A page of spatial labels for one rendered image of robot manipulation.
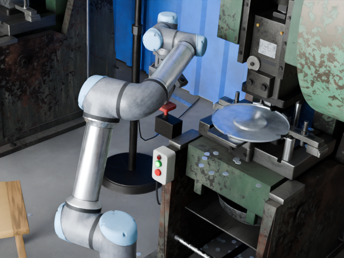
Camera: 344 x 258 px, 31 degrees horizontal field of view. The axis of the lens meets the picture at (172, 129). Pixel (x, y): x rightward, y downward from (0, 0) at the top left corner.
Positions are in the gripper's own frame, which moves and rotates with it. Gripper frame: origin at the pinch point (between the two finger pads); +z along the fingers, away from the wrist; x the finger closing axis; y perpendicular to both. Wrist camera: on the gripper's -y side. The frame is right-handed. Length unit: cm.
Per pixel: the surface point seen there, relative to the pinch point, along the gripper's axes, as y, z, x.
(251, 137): -40.1, -1.0, -1.5
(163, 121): -1.4, 7.0, 3.0
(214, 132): -28.8, -0.8, 5.5
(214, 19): 84, 19, -135
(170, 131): -5.7, 9.7, 3.0
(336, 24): -73, -57, 18
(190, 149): -14.7, 14.9, 1.0
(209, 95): 82, 72, -135
